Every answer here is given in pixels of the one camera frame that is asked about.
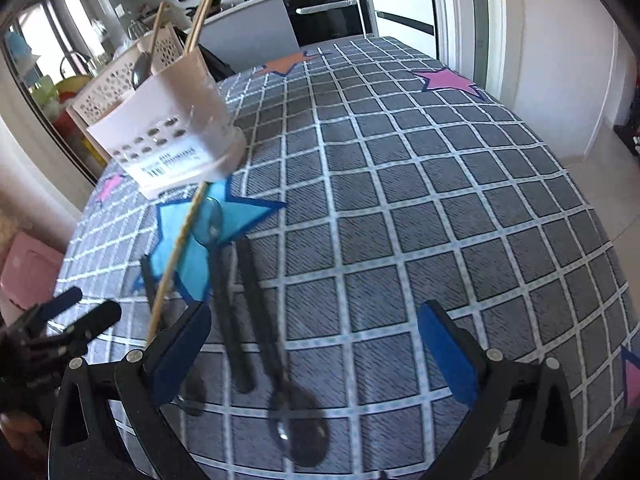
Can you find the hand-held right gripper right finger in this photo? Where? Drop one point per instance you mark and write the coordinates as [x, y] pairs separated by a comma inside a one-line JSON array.
[[450, 355]]

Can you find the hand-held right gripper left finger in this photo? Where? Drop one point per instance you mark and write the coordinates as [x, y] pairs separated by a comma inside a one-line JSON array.
[[180, 355]]

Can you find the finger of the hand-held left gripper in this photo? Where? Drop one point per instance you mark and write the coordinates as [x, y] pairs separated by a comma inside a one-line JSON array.
[[97, 322], [60, 305]]

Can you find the patterned wooden chopstick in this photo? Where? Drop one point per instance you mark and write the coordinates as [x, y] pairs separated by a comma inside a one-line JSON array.
[[157, 25], [175, 260]]

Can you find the white plastic utensil holder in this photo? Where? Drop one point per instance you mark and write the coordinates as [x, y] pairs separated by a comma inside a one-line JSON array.
[[185, 110]]

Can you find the person's left hand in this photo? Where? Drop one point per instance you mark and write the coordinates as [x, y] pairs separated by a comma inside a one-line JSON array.
[[17, 427]]

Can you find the pink folding stool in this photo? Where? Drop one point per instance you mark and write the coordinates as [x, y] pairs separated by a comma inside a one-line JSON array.
[[27, 275]]

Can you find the grey checked star tablecloth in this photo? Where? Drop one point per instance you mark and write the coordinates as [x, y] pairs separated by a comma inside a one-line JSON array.
[[425, 210]]

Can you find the red basin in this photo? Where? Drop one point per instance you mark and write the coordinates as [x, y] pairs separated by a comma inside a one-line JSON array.
[[65, 122]]

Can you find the white flower-cutout storage cart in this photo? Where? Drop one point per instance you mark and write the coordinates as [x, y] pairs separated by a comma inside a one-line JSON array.
[[105, 90]]

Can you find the kitchen faucet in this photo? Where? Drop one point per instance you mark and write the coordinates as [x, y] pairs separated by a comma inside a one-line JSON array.
[[75, 62]]

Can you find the dark floor items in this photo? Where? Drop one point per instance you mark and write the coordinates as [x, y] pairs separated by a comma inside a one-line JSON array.
[[631, 137]]

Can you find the black wok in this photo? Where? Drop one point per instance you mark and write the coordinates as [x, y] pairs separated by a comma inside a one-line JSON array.
[[207, 7]]

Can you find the white refrigerator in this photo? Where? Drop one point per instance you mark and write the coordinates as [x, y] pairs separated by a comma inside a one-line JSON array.
[[400, 5]]

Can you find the black built-in oven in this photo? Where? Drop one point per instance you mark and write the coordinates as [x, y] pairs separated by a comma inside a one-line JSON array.
[[325, 15]]

